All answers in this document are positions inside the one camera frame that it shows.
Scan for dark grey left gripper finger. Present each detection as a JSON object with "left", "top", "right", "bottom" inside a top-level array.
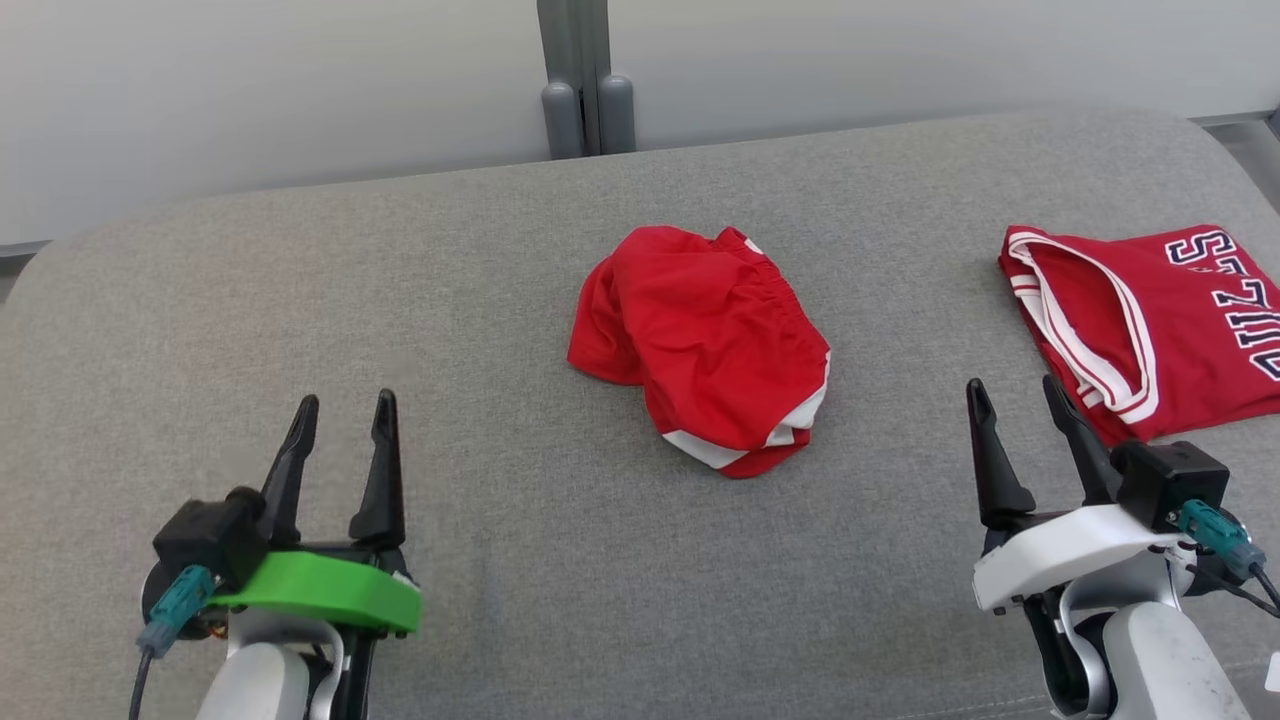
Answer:
[
  {"left": 347, "top": 388, "right": 408, "bottom": 550},
  {"left": 257, "top": 393, "right": 321, "bottom": 547}
]

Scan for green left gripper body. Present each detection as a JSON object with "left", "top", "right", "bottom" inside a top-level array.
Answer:
[{"left": 204, "top": 548, "right": 424, "bottom": 637}]

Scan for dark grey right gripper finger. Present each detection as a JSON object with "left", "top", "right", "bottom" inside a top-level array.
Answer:
[
  {"left": 964, "top": 377, "right": 1039, "bottom": 530},
  {"left": 1041, "top": 373, "right": 1124, "bottom": 507}
]

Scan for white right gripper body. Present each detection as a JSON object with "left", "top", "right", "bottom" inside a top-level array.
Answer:
[{"left": 971, "top": 503, "right": 1187, "bottom": 614}]

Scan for red and white jersey shirt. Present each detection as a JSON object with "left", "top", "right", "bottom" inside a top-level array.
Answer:
[{"left": 997, "top": 223, "right": 1280, "bottom": 449}]

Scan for red and white shorts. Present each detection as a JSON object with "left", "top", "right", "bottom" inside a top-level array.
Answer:
[{"left": 566, "top": 225, "right": 833, "bottom": 480}]

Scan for grey fabric sofa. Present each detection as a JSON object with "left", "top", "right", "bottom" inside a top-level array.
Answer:
[{"left": 0, "top": 104, "right": 1280, "bottom": 720}]

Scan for black cable with teal plug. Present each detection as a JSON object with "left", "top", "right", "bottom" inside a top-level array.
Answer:
[
  {"left": 1176, "top": 499, "right": 1280, "bottom": 613},
  {"left": 127, "top": 564, "right": 217, "bottom": 720}
]

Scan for grey metal post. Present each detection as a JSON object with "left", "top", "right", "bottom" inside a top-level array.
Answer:
[{"left": 535, "top": 0, "right": 638, "bottom": 162}]

